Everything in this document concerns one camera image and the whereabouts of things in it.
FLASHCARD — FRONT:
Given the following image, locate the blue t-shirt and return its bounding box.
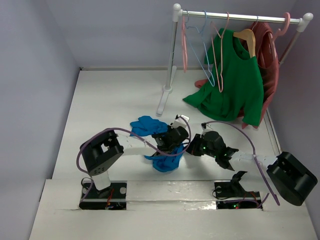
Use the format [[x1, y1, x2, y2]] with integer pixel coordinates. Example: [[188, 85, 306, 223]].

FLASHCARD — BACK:
[[130, 115, 189, 173]]

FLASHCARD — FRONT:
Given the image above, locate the pink wire hanger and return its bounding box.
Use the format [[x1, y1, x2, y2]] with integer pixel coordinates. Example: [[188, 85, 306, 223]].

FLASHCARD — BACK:
[[210, 12, 230, 93]]

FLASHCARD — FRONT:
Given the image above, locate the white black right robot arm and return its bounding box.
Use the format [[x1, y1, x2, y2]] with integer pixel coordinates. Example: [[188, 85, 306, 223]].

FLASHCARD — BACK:
[[186, 131, 318, 206]]

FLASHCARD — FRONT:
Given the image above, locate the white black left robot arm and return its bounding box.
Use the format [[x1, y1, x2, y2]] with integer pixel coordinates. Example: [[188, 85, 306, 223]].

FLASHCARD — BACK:
[[80, 126, 189, 198]]

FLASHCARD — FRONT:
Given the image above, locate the green t-shirt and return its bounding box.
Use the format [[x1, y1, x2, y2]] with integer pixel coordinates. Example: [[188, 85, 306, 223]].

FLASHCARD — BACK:
[[183, 29, 264, 126]]

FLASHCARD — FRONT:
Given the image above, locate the pink plastic hanger left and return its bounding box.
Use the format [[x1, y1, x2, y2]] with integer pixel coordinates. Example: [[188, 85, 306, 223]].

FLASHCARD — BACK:
[[181, 16, 188, 73]]

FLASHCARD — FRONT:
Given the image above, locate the pink plastic hanger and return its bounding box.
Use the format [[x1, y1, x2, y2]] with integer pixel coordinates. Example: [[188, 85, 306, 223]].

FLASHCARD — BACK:
[[271, 12, 291, 43], [181, 16, 188, 73]]

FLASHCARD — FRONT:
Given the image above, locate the salmon red t-shirt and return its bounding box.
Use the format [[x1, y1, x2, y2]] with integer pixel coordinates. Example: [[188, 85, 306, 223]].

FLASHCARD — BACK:
[[194, 22, 279, 128]]

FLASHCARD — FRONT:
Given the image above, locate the wooden hanger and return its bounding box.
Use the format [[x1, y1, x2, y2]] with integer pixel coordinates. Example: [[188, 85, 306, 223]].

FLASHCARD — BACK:
[[233, 28, 256, 58]]

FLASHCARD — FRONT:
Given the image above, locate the pink plastic hanger right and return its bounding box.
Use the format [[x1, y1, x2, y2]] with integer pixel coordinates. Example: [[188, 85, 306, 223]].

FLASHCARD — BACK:
[[271, 12, 291, 43]]

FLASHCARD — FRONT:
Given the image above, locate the white clothes rack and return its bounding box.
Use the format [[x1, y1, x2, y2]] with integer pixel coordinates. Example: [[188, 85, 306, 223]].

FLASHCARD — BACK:
[[156, 3, 314, 117]]

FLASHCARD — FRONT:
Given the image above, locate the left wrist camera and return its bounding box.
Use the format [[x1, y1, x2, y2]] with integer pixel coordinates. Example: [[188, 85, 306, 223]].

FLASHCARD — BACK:
[[170, 114, 190, 129]]

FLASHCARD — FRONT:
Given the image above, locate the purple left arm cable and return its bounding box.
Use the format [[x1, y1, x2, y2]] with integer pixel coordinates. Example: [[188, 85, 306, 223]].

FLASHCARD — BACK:
[[76, 115, 192, 202]]

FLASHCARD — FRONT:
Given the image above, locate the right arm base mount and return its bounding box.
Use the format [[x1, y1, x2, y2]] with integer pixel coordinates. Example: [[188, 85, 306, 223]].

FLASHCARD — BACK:
[[212, 171, 263, 210]]

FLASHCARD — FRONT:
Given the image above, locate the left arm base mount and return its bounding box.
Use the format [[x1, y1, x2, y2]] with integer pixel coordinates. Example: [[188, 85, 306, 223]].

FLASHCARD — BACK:
[[79, 177, 127, 211]]

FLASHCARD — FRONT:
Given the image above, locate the light blue wire hanger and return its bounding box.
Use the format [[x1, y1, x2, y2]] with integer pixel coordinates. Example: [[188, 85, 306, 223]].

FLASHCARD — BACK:
[[186, 9, 216, 88]]

